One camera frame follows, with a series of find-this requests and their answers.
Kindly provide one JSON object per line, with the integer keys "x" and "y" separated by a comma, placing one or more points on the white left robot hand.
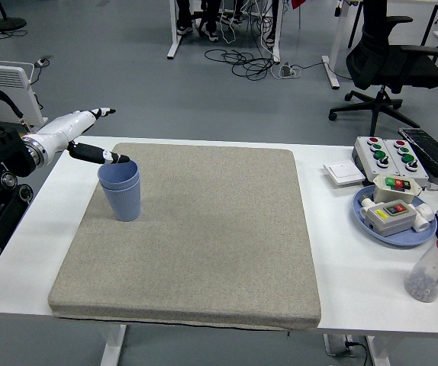
{"x": 60, "y": 127}

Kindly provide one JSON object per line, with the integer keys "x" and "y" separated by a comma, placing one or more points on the blue ribbed plastic cup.
{"x": 118, "y": 176}
{"x": 125, "y": 206}

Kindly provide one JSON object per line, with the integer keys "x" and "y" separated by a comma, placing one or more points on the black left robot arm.
{"x": 1, "y": 160}

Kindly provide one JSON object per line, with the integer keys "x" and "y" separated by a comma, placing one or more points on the floor power outlet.
{"x": 44, "y": 61}

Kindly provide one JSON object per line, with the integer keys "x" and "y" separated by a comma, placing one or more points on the black fan stand base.
{"x": 7, "y": 24}

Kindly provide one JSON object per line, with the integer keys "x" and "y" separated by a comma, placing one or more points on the person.
{"x": 184, "y": 15}

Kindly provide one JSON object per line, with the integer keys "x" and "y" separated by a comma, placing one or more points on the grey-brown fabric mat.
{"x": 219, "y": 248}

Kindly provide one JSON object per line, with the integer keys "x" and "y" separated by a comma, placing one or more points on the white table leg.
{"x": 113, "y": 347}
{"x": 378, "y": 352}

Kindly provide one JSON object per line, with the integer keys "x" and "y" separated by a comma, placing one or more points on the white desk leg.
{"x": 331, "y": 72}

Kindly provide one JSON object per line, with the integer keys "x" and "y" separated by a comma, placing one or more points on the grey four-button control box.
{"x": 368, "y": 146}
{"x": 417, "y": 171}

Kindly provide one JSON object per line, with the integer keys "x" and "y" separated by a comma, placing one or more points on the white plastic pipe fitting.
{"x": 366, "y": 206}
{"x": 424, "y": 218}

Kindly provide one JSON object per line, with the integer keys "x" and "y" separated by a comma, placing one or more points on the black office chair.
{"x": 390, "y": 65}

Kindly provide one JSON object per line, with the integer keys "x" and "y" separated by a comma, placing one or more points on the blue round plate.
{"x": 402, "y": 240}

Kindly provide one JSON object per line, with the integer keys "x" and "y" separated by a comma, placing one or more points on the black wrapped keyboard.
{"x": 432, "y": 150}

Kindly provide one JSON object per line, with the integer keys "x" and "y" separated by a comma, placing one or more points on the clear bottle with red cap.
{"x": 430, "y": 274}

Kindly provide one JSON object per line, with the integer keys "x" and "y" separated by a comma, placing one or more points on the white desk frame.
{"x": 174, "y": 34}

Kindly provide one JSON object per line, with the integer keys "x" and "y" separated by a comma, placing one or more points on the white wall switch panel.
{"x": 343, "y": 172}

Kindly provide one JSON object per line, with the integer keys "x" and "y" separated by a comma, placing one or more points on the white switch box green red buttons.
{"x": 385, "y": 192}

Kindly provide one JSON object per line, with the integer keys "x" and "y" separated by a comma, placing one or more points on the grey switch box yellow label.
{"x": 390, "y": 223}

